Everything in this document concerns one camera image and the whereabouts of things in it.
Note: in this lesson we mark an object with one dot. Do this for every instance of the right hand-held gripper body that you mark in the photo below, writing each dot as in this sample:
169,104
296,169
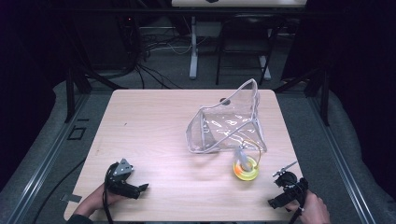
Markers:
291,186

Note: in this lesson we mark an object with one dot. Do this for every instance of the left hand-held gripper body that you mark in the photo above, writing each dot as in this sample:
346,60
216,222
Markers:
120,184

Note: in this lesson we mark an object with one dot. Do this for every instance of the yellow tape roll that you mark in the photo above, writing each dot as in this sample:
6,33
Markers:
246,170

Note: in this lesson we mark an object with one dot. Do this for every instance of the clear plastic zipper bag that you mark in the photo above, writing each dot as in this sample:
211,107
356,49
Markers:
229,124

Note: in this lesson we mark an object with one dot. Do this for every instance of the person's left hand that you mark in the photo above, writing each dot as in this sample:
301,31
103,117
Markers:
98,197

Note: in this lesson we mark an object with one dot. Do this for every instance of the person's right hand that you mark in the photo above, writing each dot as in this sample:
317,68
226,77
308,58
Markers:
313,208

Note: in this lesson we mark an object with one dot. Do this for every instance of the grey tape strip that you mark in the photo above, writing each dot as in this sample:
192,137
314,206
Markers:
71,198

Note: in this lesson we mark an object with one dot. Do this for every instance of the black tape floor marks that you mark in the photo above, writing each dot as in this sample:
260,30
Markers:
76,132

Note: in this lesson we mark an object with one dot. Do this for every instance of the black metal stand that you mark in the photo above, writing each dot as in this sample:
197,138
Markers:
324,96
71,93

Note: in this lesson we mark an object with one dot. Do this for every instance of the black chair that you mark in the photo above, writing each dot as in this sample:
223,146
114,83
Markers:
246,43

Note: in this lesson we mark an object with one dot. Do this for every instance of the white desk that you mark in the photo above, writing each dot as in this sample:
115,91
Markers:
238,3

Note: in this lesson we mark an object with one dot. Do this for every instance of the aluminium floor rail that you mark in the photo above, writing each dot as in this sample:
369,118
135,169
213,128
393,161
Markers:
46,158
341,161

